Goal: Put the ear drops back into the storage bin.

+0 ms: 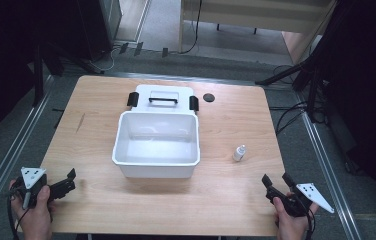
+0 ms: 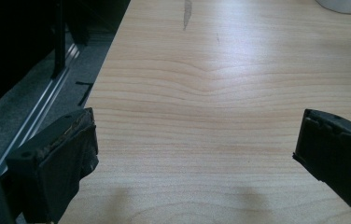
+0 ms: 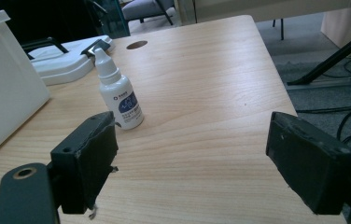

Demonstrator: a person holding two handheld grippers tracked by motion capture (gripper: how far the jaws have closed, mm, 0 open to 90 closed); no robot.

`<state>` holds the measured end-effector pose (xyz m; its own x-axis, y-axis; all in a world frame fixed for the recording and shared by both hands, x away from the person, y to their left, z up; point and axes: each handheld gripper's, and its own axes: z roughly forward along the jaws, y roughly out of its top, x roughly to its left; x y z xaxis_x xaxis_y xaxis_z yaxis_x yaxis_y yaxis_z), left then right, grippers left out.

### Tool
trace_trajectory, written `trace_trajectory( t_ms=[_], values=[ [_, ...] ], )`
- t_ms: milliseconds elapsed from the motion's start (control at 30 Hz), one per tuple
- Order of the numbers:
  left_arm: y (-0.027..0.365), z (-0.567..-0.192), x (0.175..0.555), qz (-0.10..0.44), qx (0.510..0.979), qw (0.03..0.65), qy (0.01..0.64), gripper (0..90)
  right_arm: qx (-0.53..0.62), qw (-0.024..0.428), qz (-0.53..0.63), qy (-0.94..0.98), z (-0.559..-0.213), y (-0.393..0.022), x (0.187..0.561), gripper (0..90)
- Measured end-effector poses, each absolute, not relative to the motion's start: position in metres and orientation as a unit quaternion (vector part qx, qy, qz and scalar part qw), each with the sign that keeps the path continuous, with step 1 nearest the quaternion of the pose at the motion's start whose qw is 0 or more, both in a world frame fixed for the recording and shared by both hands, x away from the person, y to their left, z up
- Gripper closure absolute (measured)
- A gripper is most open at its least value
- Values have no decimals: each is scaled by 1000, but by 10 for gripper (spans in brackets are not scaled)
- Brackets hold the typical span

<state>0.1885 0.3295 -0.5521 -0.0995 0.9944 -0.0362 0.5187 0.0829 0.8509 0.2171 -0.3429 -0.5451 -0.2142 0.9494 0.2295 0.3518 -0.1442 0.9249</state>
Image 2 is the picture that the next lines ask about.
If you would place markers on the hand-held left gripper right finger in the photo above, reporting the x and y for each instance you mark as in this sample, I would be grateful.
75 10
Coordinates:
338 155

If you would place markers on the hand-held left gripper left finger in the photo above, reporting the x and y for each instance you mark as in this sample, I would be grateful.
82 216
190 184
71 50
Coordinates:
55 165

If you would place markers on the black stand leg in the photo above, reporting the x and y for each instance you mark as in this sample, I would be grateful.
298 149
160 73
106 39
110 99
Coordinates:
59 40

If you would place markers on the white object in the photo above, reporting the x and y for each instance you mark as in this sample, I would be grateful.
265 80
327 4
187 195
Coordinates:
348 5

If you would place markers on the metal floor rail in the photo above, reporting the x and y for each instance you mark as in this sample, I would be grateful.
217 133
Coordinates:
39 112

